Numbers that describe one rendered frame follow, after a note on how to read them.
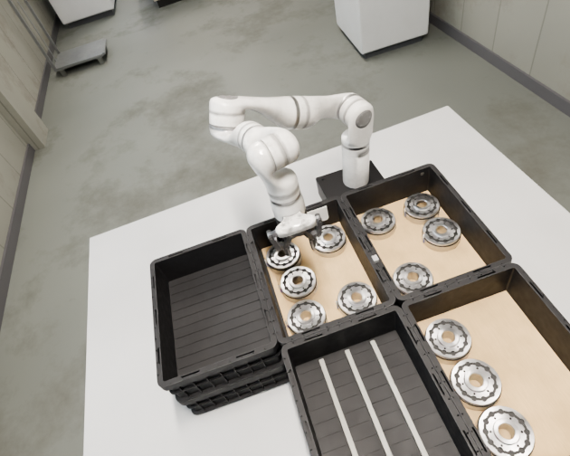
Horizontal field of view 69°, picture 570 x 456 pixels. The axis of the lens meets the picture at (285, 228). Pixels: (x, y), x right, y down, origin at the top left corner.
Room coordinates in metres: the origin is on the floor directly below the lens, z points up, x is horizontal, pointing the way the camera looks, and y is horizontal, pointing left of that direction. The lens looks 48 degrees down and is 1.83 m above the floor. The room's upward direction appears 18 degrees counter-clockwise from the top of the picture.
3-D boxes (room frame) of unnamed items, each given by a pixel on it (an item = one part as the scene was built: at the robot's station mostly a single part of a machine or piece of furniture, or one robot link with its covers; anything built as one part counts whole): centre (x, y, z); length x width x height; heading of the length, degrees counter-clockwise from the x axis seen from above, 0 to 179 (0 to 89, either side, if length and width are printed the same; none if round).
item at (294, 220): (0.64, -0.02, 1.17); 0.11 x 0.09 x 0.06; 2
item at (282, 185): (0.66, -0.01, 1.27); 0.09 x 0.07 x 0.15; 106
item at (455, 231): (0.68, -0.42, 0.86); 0.10 x 0.10 x 0.01
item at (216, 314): (0.65, 0.26, 0.87); 0.40 x 0.30 x 0.11; 2
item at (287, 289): (0.66, 0.01, 0.86); 0.10 x 0.10 x 0.01
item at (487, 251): (0.68, -0.34, 0.87); 0.40 x 0.30 x 0.11; 2
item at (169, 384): (0.65, 0.26, 0.92); 0.40 x 0.30 x 0.02; 2
